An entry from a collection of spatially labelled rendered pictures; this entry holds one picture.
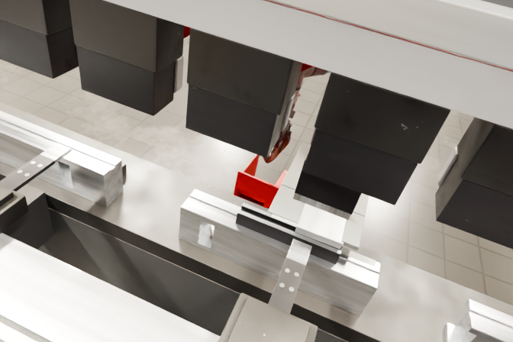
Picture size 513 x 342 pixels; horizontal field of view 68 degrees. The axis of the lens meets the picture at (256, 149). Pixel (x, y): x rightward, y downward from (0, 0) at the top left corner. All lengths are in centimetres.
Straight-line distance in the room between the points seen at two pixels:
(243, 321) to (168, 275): 36
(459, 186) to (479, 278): 185
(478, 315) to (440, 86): 46
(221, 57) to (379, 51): 21
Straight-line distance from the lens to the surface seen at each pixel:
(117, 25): 62
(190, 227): 79
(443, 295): 94
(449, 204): 59
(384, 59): 49
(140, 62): 62
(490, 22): 27
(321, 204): 67
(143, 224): 86
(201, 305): 92
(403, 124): 52
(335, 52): 49
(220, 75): 56
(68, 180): 96
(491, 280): 244
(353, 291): 76
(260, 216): 74
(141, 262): 92
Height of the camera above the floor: 153
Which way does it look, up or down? 37 degrees down
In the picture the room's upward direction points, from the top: 12 degrees clockwise
